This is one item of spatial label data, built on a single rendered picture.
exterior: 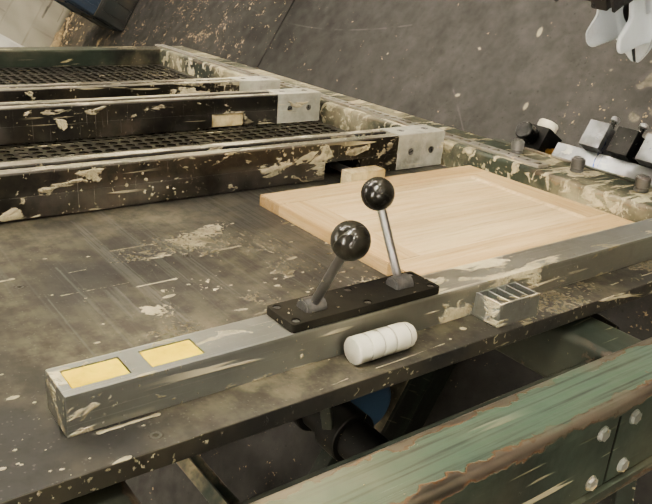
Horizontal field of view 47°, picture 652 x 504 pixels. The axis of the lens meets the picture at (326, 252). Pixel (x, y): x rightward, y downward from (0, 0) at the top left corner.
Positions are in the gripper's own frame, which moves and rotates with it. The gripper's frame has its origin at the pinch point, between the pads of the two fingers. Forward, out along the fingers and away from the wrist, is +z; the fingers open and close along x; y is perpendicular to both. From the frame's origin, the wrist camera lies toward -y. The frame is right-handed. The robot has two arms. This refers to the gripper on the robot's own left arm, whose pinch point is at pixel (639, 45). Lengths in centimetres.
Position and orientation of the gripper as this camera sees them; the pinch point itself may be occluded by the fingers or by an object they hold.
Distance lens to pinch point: 86.9
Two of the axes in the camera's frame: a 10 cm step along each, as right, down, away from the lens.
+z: 3.4, 6.9, 6.3
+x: 5.6, 3.9, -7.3
